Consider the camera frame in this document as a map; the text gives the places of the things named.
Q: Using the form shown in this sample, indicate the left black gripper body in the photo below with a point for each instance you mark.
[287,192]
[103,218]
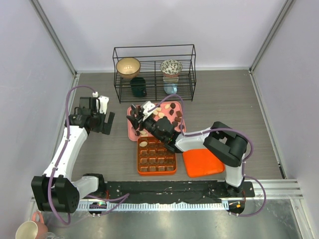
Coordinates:
[99,121]

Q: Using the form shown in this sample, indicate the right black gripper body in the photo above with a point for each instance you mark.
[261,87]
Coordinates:
[149,125]

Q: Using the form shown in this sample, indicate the pink tray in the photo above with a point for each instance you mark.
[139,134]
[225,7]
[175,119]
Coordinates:
[172,110]

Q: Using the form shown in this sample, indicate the orange chocolate box tray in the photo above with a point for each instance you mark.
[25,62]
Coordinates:
[153,159]

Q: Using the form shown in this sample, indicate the orange box lid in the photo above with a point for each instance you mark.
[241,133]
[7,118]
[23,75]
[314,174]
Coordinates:
[201,162]

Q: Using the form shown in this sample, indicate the metal tongs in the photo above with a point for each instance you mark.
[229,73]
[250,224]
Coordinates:
[135,111]

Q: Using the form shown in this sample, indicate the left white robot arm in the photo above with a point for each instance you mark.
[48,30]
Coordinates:
[54,190]

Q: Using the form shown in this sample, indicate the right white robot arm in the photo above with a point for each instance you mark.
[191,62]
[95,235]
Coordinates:
[230,146]

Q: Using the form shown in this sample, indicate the dark green mug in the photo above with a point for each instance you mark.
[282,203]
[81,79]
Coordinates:
[138,87]

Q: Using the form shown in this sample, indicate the light blue mug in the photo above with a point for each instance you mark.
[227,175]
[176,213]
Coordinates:
[170,88]

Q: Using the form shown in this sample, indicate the tan bowl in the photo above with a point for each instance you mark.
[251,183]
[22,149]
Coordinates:
[128,67]

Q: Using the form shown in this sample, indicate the floral patterned bowl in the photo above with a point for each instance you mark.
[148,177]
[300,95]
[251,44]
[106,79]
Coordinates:
[171,68]

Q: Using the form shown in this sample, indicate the pink mug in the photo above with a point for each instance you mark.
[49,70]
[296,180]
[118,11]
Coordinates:
[33,229]

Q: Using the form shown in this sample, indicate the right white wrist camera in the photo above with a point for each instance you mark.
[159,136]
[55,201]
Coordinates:
[147,108]

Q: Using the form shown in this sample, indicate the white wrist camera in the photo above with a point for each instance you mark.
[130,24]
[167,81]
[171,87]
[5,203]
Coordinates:
[101,103]
[147,108]

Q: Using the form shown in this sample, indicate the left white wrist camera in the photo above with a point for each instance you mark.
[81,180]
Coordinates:
[101,103]

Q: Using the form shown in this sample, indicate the black wire rack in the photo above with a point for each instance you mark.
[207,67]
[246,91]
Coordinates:
[150,58]

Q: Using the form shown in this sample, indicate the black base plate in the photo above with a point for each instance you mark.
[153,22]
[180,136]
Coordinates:
[168,192]

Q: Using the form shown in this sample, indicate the white cable duct rail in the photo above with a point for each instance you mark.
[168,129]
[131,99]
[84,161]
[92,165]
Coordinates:
[99,206]

